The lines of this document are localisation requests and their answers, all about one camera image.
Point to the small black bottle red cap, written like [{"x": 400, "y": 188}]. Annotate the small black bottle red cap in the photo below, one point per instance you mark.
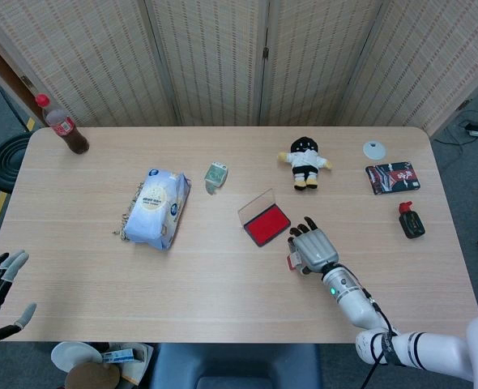
[{"x": 411, "y": 223}]

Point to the blue tissue pack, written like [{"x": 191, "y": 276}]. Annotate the blue tissue pack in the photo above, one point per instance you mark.
[{"x": 158, "y": 206}]

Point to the red white stamp block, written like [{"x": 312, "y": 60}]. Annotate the red white stamp block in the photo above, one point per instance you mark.
[{"x": 292, "y": 261}]

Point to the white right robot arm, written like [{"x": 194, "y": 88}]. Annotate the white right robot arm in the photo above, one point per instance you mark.
[{"x": 356, "y": 304}]

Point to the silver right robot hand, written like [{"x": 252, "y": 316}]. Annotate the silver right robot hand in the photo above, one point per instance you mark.
[{"x": 316, "y": 247}]

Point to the small green wipes packet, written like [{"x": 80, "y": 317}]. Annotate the small green wipes packet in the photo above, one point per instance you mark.
[{"x": 216, "y": 174}]

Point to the white round disc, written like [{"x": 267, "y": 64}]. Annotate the white round disc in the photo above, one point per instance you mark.
[{"x": 374, "y": 149}]

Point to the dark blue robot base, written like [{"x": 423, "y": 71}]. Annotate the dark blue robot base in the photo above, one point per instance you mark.
[{"x": 235, "y": 364}]

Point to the cola bottle red cap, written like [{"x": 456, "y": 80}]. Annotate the cola bottle red cap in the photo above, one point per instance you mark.
[{"x": 67, "y": 131}]

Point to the black round stool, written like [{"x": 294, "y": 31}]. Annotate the black round stool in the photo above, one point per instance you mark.
[{"x": 8, "y": 162}]

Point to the cardboard box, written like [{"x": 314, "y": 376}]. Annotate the cardboard box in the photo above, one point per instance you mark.
[{"x": 142, "y": 364}]

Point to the black red patterned box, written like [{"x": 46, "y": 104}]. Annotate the black red patterned box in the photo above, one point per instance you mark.
[{"x": 393, "y": 178}]

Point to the white plate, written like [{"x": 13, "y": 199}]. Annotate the white plate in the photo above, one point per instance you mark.
[{"x": 71, "y": 354}]

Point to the beige woven folding screen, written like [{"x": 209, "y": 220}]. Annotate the beige woven folding screen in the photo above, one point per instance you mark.
[{"x": 223, "y": 61}]

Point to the brown wooden board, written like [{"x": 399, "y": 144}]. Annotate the brown wooden board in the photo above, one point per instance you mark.
[{"x": 93, "y": 377}]

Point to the black white plush toy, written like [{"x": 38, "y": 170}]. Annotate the black white plush toy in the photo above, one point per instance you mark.
[{"x": 304, "y": 162}]

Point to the brown wooden door frame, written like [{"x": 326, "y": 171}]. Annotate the brown wooden door frame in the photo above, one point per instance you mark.
[{"x": 4, "y": 69}]

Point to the small blue white box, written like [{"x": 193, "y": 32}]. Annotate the small blue white box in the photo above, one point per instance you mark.
[{"x": 117, "y": 356}]

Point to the red ink pad clear lid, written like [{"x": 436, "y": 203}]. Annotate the red ink pad clear lid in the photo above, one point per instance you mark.
[{"x": 267, "y": 227}]

